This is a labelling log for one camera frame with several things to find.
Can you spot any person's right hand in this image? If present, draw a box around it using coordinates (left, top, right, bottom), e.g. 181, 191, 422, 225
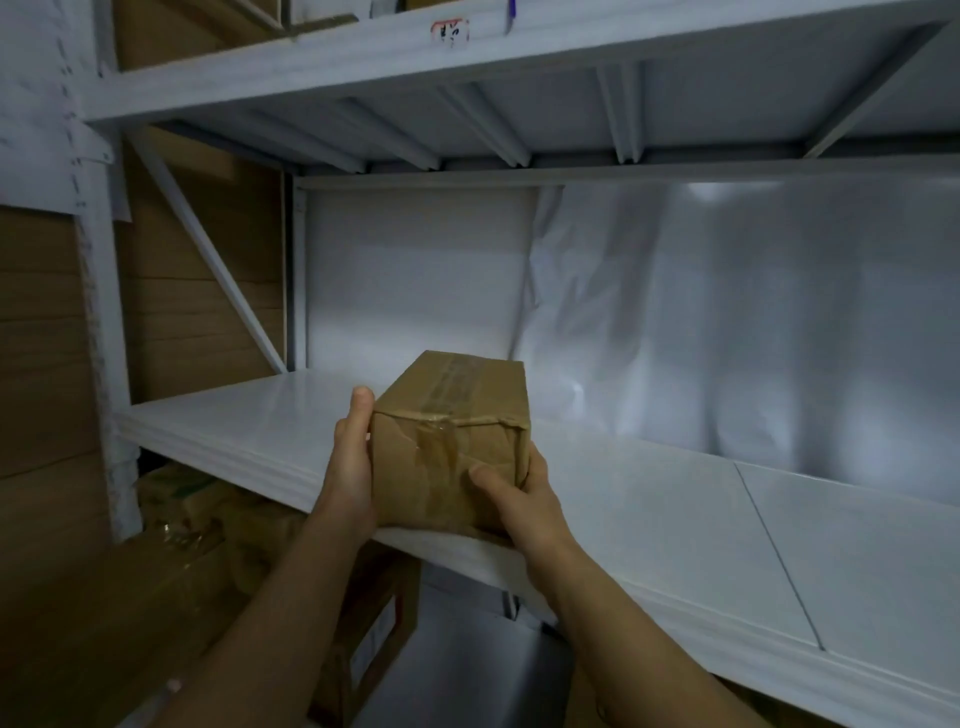
468, 442, 576, 560

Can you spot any person's left hand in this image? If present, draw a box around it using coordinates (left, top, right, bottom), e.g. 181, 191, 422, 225
315, 386, 378, 543

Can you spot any taped brown cardboard box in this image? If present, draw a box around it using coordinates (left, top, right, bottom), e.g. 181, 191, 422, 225
369, 350, 534, 543

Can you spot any person's right forearm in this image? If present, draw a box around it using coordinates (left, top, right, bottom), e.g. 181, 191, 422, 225
522, 534, 774, 728

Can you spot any white metal shelving rack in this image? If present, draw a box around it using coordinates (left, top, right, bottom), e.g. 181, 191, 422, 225
63, 0, 960, 728

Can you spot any plastic-wrapped cardboard box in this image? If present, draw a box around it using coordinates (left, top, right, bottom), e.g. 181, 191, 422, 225
135, 461, 301, 594

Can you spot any cardboard box with white label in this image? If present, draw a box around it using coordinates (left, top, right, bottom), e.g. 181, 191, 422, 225
311, 541, 423, 728

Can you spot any white plastic sheet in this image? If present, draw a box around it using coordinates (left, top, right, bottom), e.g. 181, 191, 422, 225
510, 178, 960, 502

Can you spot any large brown cardboard carton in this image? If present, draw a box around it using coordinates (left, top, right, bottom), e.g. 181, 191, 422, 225
0, 202, 114, 601

